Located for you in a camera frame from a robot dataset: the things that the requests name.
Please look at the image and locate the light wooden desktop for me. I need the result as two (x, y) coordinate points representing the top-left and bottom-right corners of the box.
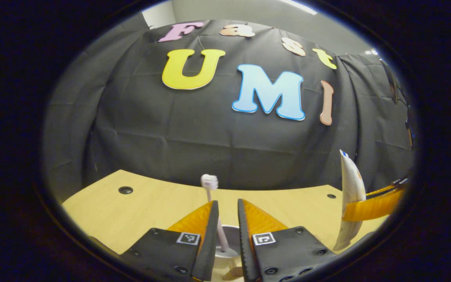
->
(62, 169), (390, 282)

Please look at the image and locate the white toothpaste tube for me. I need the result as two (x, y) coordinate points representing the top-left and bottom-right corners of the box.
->
(333, 150), (367, 252)

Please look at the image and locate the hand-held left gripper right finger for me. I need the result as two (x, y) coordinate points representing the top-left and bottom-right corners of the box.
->
(237, 199), (337, 282)

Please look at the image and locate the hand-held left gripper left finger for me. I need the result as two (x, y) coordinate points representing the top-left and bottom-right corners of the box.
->
(118, 201), (220, 282)

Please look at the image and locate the black backdrop cloth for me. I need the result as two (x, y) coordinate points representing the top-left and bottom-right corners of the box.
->
(41, 18), (418, 204)

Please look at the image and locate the pale pink toothbrush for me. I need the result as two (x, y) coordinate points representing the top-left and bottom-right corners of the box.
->
(201, 174), (230, 253)

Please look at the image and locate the white cup with wooden handle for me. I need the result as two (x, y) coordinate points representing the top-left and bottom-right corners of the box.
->
(215, 224), (245, 282)

